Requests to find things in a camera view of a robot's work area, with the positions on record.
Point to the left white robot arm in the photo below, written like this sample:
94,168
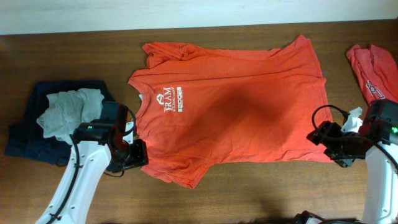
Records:
104,146

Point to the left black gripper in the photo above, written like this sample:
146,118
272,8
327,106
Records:
141,157

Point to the red printed t-shirt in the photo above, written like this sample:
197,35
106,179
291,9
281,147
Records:
376,72

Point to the folded grey garment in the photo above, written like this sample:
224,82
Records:
67,110

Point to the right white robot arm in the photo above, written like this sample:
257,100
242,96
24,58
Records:
373,139

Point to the folded navy blue garment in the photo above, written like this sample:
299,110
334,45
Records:
26,138

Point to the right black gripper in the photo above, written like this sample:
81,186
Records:
325,134

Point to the orange t-shirt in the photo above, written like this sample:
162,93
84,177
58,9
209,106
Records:
203,107

